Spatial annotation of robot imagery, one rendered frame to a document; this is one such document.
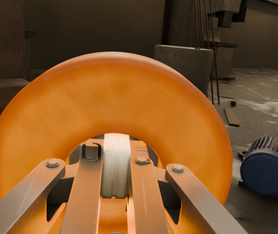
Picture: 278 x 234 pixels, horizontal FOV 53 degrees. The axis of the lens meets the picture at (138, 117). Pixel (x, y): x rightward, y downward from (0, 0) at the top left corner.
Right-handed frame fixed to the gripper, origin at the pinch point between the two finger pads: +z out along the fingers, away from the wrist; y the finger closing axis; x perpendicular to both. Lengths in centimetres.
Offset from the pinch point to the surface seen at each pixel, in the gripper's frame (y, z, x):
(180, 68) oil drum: 60, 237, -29
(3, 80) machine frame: -17.9, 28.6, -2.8
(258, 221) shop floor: 87, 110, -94
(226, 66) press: 300, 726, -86
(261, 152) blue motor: 94, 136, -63
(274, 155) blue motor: 101, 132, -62
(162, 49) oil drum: 43, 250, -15
